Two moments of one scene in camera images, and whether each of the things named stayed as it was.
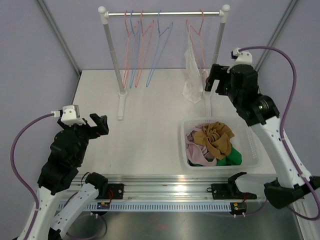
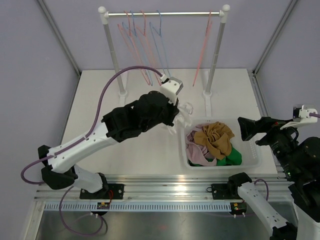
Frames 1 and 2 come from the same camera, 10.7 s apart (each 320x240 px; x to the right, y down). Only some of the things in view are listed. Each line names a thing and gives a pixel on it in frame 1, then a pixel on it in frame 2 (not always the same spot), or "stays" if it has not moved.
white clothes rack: x=104 y=15 stays
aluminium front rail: x=139 y=188 stays
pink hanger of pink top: x=142 y=34 to x=148 y=47
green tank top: x=234 y=158 stays
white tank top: x=193 y=88 to x=184 y=116
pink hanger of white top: x=196 y=38 to x=204 y=51
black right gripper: x=215 y=74 to x=249 y=127
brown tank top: x=216 y=136 stays
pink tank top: x=198 y=153 stays
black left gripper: x=100 y=121 to x=173 y=111
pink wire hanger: x=136 y=25 to x=134 y=47
